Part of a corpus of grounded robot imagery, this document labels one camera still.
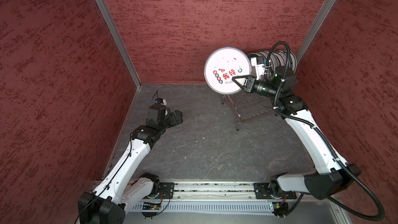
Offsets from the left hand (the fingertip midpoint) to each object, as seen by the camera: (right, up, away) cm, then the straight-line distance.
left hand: (174, 118), depth 79 cm
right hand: (+27, +18, -15) cm, 36 cm away
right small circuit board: (+52, -42, -8) cm, 67 cm away
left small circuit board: (-11, -42, -7) cm, 44 cm away
